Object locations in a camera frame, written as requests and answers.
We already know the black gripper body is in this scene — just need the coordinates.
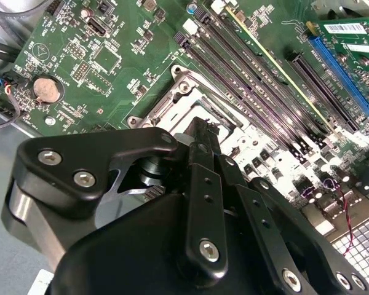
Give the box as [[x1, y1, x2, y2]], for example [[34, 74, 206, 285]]
[[49, 192, 357, 295]]

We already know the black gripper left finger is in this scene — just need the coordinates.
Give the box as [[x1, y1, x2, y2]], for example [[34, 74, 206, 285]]
[[0, 116, 229, 279]]

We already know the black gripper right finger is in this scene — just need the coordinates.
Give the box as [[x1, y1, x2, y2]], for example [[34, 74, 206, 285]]
[[208, 121, 369, 295]]

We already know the metal socket cover frame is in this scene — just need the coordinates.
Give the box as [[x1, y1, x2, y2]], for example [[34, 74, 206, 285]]
[[141, 69, 250, 145]]

